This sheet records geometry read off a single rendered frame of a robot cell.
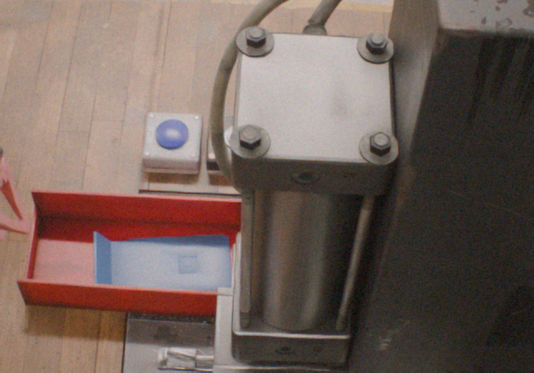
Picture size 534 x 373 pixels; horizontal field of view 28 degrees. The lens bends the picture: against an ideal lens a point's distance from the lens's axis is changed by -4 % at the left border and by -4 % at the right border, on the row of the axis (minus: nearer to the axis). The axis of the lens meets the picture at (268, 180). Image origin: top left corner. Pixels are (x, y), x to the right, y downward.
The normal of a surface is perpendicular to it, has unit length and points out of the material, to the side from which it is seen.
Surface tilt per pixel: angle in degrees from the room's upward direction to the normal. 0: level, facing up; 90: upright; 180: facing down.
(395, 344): 90
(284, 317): 90
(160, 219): 90
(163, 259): 0
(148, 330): 0
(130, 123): 0
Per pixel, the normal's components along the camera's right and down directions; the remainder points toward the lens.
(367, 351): -0.04, 0.85
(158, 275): 0.03, -0.53
